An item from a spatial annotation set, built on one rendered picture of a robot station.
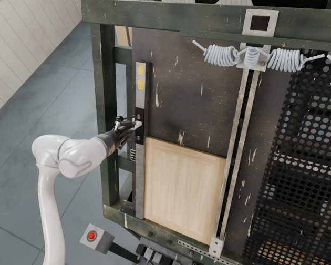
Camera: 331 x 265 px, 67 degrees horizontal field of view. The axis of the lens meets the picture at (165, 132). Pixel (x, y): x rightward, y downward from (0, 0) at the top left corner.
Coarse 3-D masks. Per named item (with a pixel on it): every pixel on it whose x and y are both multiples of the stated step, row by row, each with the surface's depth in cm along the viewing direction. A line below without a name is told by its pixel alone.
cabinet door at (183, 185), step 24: (168, 144) 128; (168, 168) 134; (192, 168) 127; (216, 168) 120; (144, 192) 149; (168, 192) 141; (192, 192) 133; (216, 192) 126; (144, 216) 157; (168, 216) 148; (192, 216) 139
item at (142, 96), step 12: (144, 72) 116; (144, 84) 119; (144, 96) 121; (144, 108) 124; (144, 120) 127; (144, 132) 130; (144, 144) 134; (144, 156) 137; (144, 168) 141; (144, 180) 145
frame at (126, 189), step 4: (128, 176) 187; (128, 180) 186; (124, 184) 184; (128, 184) 184; (124, 188) 183; (128, 188) 182; (120, 192) 181; (124, 192) 181; (128, 192) 180; (120, 196) 180; (124, 196) 179; (128, 196) 178; (128, 200) 179; (132, 232) 203; (136, 236) 218
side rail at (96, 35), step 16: (96, 32) 119; (112, 32) 125; (96, 48) 122; (112, 48) 128; (96, 64) 126; (112, 64) 131; (96, 80) 130; (112, 80) 135; (96, 96) 134; (112, 96) 138; (96, 112) 138; (112, 112) 142; (112, 128) 146; (112, 160) 154; (112, 176) 158; (112, 192) 163
